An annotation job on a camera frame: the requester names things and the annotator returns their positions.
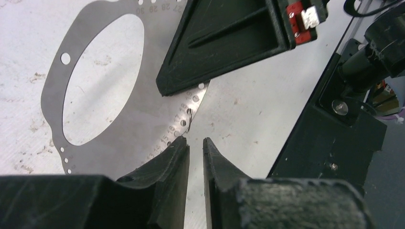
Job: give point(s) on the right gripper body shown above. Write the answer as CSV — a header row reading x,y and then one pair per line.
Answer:
x,y
299,19

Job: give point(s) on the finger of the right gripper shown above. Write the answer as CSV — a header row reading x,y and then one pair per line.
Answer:
x,y
215,37

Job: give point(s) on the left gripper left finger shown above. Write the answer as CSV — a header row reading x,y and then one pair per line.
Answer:
x,y
152,196

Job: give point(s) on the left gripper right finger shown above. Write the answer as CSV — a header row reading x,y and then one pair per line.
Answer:
x,y
234,200

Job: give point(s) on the large metal key ring plate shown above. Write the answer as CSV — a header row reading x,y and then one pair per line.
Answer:
x,y
100,97

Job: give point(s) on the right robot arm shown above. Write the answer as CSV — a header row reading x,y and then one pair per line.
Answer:
x,y
384,54

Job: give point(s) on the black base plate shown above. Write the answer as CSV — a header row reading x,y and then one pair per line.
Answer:
x,y
333,137

